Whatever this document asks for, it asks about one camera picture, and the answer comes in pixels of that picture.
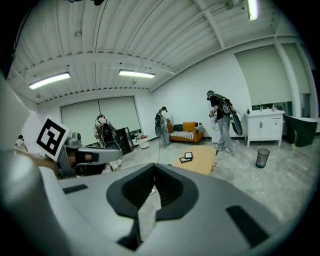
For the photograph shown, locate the black power cable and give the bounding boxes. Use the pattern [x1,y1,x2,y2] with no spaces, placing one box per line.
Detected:
[156,136,162,164]
[212,123,225,171]

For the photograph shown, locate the dark green bathtub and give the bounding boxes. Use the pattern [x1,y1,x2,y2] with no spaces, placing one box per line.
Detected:
[283,114,318,148]

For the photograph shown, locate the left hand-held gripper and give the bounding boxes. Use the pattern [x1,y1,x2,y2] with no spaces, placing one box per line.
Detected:
[36,114,123,180]

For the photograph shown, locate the black glass-door fridge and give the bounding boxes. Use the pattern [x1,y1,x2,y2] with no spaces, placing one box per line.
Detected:
[115,126,135,154]

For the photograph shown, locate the black mesh wastebasket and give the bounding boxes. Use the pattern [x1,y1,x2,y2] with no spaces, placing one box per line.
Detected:
[255,148,271,169]

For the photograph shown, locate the person's left hand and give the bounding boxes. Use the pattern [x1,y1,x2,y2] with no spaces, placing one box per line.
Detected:
[67,149,92,168]

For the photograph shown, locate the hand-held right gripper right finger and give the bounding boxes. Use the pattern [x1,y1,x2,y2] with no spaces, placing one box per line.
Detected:
[141,162,285,256]

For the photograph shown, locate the orange sofa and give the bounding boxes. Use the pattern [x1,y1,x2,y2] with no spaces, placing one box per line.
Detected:
[166,121,205,145]

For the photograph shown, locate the white vanity cabinet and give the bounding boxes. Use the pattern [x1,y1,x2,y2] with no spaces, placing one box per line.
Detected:
[243,108,286,147]

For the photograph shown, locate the white round side table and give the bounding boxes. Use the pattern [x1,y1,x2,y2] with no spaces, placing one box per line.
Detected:
[134,134,152,150]

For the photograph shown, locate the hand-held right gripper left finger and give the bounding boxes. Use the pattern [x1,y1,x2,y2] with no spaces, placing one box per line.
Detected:
[42,162,156,256]

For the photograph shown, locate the striped blanket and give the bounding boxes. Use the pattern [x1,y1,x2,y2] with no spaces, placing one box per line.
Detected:
[169,131,195,140]

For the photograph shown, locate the person's left forearm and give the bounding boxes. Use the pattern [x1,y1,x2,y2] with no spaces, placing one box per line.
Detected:
[13,148,61,180]

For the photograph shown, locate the long ceiling lamp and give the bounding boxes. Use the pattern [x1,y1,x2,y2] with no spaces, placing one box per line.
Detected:
[247,0,258,21]
[28,71,71,90]
[118,69,156,79]

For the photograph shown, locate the oval wooden table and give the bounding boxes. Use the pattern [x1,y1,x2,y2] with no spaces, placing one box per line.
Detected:
[172,145,217,176]

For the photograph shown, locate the white roller blind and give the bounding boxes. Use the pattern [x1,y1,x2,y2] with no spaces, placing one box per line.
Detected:
[61,99,101,146]
[234,46,293,106]
[98,96,141,138]
[281,43,312,95]

